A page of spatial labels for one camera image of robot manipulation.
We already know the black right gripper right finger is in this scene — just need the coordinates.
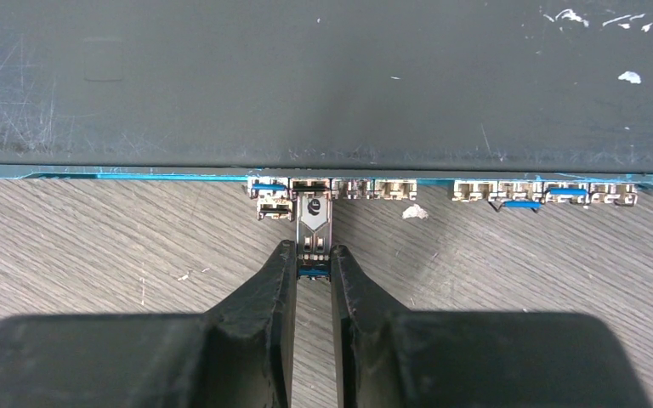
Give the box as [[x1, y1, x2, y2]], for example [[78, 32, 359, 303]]
[[331, 245, 650, 407]]

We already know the dark grey network switch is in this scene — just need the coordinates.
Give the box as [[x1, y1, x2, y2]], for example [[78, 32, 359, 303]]
[[0, 1, 653, 207]]

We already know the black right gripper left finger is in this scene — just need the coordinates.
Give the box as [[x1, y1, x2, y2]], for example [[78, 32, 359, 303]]
[[0, 241, 296, 407]]

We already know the silver SFP module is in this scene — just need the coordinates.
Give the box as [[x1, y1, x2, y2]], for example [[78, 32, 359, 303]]
[[296, 191, 332, 281]]

